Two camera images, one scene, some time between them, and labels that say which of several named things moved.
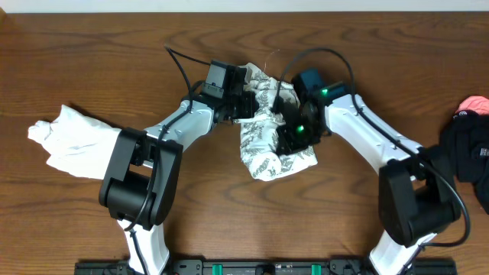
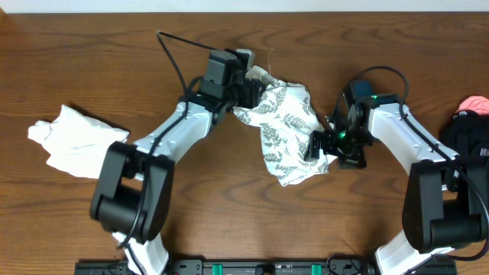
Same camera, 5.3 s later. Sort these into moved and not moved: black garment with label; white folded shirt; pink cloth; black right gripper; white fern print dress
Moved: white fern print dress; black right gripper
Not moved: pink cloth; white folded shirt; black garment with label
